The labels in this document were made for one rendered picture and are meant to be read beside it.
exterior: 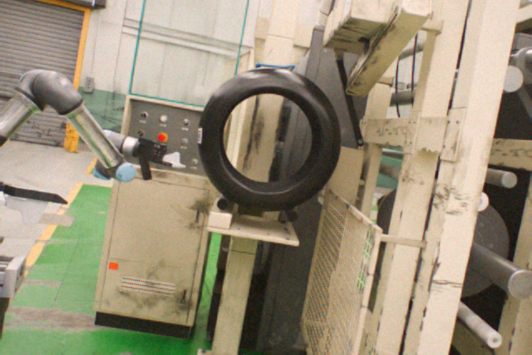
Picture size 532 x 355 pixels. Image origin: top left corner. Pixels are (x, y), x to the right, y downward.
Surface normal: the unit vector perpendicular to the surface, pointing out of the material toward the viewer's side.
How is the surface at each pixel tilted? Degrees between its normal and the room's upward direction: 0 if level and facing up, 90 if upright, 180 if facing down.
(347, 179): 90
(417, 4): 72
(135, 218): 90
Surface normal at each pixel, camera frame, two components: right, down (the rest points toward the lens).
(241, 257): 0.04, 0.06
